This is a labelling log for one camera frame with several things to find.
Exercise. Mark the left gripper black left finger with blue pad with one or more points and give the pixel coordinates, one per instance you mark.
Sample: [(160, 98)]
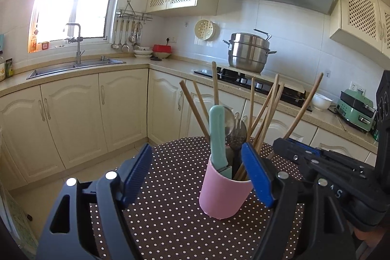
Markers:
[(80, 206)]

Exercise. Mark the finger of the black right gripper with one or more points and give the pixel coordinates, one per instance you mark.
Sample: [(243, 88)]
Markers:
[(300, 154)]

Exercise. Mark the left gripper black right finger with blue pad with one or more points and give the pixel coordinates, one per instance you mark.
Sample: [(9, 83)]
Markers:
[(324, 233)]

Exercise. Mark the light blue utensil handle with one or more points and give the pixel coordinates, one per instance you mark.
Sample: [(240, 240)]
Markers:
[(221, 123)]

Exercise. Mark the pink utensil cup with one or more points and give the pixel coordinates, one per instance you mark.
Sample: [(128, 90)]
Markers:
[(221, 197)]

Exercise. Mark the long wooden chopstick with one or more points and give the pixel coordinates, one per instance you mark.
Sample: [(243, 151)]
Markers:
[(215, 83)]

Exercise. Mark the cream lower kitchen cabinets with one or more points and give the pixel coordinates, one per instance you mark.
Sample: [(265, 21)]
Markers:
[(61, 123)]

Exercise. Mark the steel kitchen sink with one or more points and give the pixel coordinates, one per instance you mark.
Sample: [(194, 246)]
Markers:
[(63, 67)]

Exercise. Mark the white bowl on counter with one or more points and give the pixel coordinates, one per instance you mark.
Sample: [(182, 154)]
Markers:
[(321, 102)]

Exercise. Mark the black gas stove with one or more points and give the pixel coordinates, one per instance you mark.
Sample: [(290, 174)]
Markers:
[(289, 95)]

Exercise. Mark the green electric grill appliance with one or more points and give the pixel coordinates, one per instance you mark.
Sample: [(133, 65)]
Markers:
[(356, 109)]

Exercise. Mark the brown polka dot tablecloth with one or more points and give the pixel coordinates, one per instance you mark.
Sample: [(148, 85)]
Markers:
[(167, 222)]

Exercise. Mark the steel steamer pot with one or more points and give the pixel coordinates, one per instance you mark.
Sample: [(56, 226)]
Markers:
[(249, 52)]

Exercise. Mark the cream round strainer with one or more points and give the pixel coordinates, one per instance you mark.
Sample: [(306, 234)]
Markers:
[(205, 29)]

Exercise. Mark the red bowl on counter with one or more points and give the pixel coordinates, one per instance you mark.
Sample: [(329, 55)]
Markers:
[(162, 51)]

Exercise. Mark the stacked white plates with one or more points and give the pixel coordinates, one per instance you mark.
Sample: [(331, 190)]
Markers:
[(143, 52)]

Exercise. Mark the chrome sink faucet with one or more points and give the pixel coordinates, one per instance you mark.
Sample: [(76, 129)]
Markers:
[(78, 40)]

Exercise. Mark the hanging steel ladles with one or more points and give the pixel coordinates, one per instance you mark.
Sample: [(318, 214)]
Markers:
[(128, 28)]

